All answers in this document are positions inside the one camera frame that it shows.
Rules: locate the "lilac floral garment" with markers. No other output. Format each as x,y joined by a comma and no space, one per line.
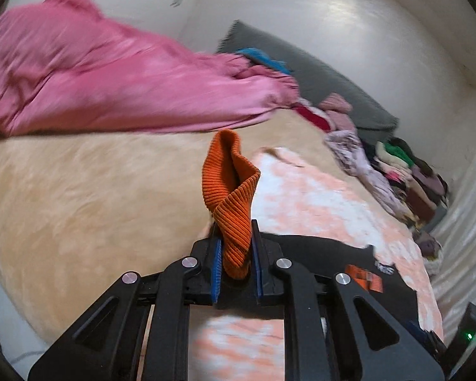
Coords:
353,154

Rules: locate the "black garment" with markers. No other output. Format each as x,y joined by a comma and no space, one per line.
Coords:
325,254

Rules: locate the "beige fuzzy blanket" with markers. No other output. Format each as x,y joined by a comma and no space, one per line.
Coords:
83,214

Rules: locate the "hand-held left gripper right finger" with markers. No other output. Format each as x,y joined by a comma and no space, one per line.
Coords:
258,274

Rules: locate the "orange ribbed knit garment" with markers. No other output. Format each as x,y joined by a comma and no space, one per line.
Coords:
230,206

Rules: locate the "pink fluffy garment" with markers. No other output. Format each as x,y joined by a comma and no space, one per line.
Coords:
335,103

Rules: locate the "pile of folded clothes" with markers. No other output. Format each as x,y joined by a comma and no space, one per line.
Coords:
412,182

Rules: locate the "grey pillow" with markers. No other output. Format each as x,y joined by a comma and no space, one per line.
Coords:
321,79

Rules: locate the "orange white patterned blanket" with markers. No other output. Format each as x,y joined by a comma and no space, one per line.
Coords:
321,198

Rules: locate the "pink cloth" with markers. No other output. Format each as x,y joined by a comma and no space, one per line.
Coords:
83,79

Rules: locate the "red garment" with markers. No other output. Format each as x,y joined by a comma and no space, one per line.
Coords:
315,117

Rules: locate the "white curtain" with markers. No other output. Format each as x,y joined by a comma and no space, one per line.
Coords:
468,226

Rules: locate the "blue cloth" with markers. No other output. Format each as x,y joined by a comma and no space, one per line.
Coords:
258,56

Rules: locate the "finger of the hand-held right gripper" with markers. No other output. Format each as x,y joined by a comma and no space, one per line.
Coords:
412,326

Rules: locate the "white bag with clothes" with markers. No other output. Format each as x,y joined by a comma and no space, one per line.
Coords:
428,250

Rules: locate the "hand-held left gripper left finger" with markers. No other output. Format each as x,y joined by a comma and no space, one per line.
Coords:
217,274

